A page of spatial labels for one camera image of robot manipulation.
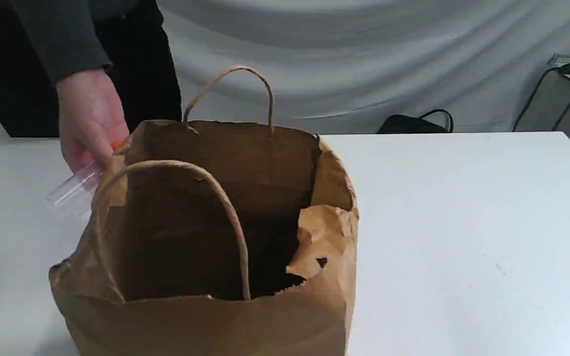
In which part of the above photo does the person's right hand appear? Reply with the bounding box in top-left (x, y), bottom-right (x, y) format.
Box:
top-left (55, 68), bottom-right (129, 173)

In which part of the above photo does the clear plastic container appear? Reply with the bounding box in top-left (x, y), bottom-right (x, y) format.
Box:
top-left (46, 160), bottom-right (104, 222)

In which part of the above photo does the brown paper bag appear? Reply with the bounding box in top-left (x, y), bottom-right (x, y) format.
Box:
top-left (49, 65), bottom-right (359, 356)

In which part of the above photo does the grey sleeved forearm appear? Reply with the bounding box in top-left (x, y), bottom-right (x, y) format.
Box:
top-left (10, 0), bottom-right (112, 84)

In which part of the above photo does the black bag behind table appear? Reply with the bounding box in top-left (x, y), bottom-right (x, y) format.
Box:
top-left (377, 109), bottom-right (455, 134)

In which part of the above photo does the white draped backdrop cloth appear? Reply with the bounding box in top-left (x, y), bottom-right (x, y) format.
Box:
top-left (0, 0), bottom-right (570, 138)

